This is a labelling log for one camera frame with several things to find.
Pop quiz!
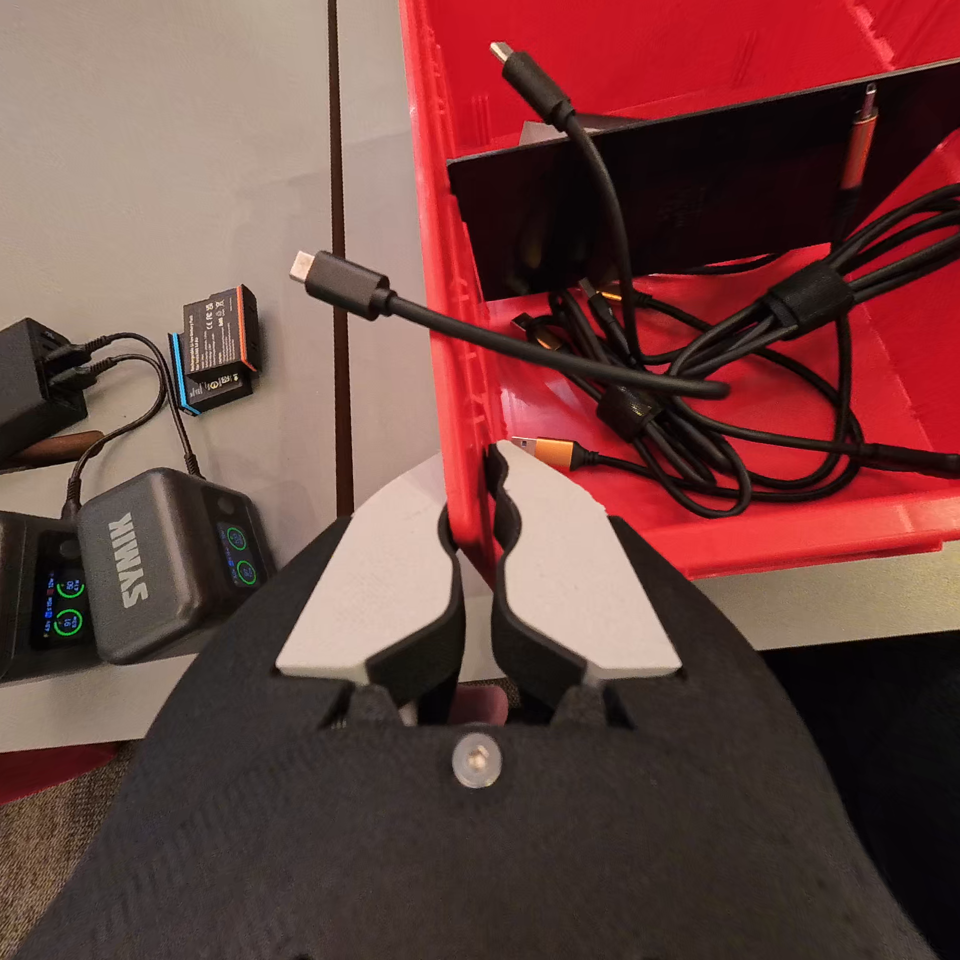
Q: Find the orange usb-a plug cable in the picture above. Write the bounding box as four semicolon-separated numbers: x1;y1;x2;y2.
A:
508;433;960;480

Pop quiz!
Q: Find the red plastic bin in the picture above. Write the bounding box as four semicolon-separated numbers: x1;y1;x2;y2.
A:
397;0;960;582

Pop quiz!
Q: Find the orange-plug usb-c cable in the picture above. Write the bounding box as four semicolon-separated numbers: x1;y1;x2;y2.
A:
512;279;628;355
828;82;882;252

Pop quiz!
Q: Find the black plastic bin divider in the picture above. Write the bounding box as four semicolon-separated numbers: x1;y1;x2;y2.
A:
444;58;960;304

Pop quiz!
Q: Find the blue-edged camera battery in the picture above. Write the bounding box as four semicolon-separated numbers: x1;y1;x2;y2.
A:
168;331;261;419

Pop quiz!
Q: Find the black usb-a cable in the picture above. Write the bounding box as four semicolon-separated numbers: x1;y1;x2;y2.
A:
547;285;865;522

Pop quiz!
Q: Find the black charger block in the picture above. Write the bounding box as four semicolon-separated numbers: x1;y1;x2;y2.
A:
0;316;91;464

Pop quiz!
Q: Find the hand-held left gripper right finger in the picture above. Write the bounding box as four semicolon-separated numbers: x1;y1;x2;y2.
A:
483;440;684;725

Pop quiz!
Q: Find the red-edged camera battery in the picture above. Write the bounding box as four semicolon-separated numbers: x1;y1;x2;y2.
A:
181;282;265;378

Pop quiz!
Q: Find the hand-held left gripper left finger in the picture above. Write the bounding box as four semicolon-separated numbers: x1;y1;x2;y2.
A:
274;453;468;725

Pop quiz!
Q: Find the grey zip case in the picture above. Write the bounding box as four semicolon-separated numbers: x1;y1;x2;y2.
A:
75;465;280;666

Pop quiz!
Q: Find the black charger cable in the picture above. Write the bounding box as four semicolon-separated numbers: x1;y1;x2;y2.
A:
43;331;209;483
61;354;171;520

